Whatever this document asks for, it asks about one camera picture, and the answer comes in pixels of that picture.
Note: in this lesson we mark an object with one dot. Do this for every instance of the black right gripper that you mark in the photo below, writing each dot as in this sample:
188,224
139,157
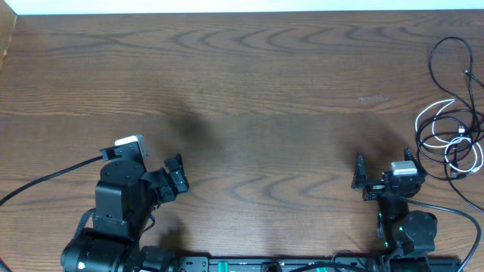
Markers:
375,188

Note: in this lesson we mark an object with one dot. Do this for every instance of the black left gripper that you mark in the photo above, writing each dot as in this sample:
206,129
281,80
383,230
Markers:
173,186

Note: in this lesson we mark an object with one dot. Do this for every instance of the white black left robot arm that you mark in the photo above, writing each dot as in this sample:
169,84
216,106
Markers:
108,236

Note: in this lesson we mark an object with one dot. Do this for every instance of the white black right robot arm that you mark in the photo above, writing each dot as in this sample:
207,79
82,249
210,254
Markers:
408,235

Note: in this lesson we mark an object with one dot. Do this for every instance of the wooden side panel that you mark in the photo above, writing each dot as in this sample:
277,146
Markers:
8,19

